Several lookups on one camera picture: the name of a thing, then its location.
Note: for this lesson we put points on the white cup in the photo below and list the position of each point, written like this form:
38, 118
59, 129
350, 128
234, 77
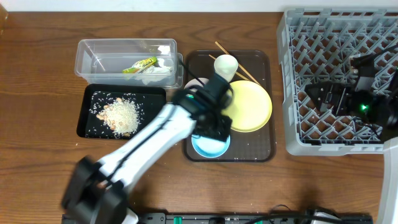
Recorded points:
227, 65

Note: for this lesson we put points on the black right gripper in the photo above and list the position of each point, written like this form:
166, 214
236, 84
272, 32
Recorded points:
333, 99

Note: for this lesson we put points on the yellow plate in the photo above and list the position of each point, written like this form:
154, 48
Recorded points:
251, 106

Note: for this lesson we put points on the pink bowl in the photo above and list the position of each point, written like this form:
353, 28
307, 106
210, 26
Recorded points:
196, 82

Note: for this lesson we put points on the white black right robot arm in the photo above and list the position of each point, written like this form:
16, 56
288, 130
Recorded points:
370, 108

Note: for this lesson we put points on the clear plastic bin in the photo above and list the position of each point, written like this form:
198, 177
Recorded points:
101, 61

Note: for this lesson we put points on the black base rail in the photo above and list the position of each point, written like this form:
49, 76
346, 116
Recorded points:
315, 217

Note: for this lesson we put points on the rice and nut scraps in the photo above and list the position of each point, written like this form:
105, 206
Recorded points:
114, 115

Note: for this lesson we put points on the black plastic tray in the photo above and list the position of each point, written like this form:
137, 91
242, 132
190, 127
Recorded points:
147, 100

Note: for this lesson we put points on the grey dishwasher rack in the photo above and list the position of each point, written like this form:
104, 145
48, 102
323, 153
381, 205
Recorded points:
316, 45

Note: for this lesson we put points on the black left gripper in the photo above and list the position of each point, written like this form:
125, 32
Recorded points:
213, 129

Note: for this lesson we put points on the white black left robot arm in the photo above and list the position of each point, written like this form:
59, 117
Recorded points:
98, 192

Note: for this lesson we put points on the white tissue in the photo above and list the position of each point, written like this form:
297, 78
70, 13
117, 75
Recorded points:
157, 71

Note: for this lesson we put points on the upper wooden chopstick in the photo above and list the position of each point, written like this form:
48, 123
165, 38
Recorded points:
240, 66

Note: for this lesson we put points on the dark brown serving tray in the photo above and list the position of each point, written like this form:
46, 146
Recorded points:
257, 146

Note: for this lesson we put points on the green snack wrapper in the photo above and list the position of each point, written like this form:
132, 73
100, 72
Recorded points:
141, 65

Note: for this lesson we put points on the light blue bowl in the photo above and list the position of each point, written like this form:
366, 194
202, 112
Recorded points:
208, 147

